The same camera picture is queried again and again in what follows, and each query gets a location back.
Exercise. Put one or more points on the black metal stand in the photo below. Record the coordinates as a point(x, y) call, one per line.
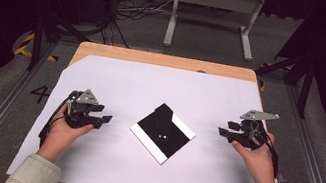
point(304, 92)
point(37, 42)

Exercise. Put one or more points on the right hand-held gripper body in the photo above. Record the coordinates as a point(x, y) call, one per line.
point(251, 136)

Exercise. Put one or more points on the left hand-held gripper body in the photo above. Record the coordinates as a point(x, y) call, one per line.
point(77, 113)

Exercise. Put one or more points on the yellow black hazard tape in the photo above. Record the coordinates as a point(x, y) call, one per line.
point(24, 43)
point(263, 87)

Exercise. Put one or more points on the person's left hand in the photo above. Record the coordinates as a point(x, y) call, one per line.
point(58, 137)

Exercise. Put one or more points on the person's right hand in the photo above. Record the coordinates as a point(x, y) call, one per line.
point(261, 166)

